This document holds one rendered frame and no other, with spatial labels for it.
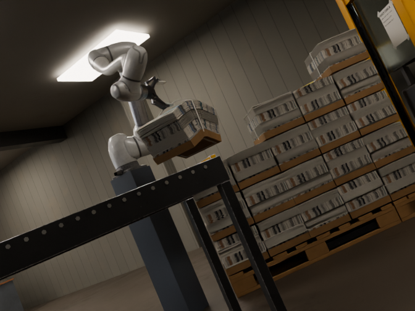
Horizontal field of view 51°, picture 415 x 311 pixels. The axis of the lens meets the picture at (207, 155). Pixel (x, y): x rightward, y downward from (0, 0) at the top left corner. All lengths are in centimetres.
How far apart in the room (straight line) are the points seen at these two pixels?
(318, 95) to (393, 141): 57
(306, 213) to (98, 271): 615
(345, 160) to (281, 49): 314
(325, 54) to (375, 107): 48
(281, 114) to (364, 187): 71
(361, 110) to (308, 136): 40
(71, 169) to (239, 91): 375
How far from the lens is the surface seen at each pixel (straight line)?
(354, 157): 298
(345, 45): 313
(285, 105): 291
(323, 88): 300
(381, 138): 306
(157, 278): 290
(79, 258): 880
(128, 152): 289
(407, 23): 318
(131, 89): 228
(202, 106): 253
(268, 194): 280
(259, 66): 597
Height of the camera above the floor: 65
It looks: 5 degrees up
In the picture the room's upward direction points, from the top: 24 degrees counter-clockwise
